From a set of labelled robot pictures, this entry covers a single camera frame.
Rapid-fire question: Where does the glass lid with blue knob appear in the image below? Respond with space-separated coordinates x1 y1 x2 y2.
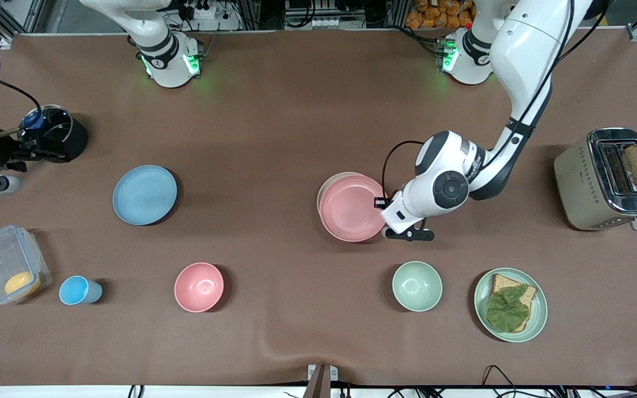
23 105 74 145

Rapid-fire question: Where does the green plate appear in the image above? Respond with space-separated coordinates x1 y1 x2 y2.
474 268 549 343

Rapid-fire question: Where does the pink plate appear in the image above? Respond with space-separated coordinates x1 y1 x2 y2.
319 175 388 243

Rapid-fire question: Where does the blue plate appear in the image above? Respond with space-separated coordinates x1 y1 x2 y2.
112 165 178 226

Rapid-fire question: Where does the beige and chrome toaster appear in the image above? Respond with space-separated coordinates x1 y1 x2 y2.
553 128 637 232

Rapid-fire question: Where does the black pot with blue handle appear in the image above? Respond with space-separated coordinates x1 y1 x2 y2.
20 104 90 164

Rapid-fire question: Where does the blue cup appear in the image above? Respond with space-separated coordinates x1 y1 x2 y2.
59 275 103 306

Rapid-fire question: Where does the pink bowl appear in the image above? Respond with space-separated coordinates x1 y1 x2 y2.
174 262 224 313

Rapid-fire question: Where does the grey metal bracket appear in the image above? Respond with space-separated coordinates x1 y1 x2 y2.
303 364 339 398

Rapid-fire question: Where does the beige plate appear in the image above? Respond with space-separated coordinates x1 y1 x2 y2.
317 172 366 213

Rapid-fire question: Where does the bread slice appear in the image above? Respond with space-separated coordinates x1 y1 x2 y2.
489 274 537 332

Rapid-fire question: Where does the orange snack bag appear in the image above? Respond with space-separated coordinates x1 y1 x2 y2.
405 0 477 29

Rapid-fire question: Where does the yellow round food piece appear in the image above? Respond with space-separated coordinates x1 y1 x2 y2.
4 271 41 299

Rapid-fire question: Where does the green lettuce leaf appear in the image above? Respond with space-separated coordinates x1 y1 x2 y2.
486 285 537 333

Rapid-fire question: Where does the green bowl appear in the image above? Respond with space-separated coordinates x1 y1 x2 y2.
391 261 443 313

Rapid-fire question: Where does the black floor cable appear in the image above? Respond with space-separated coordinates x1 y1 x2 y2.
482 364 554 398

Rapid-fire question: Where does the white power strip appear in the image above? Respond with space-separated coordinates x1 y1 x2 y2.
183 0 242 31

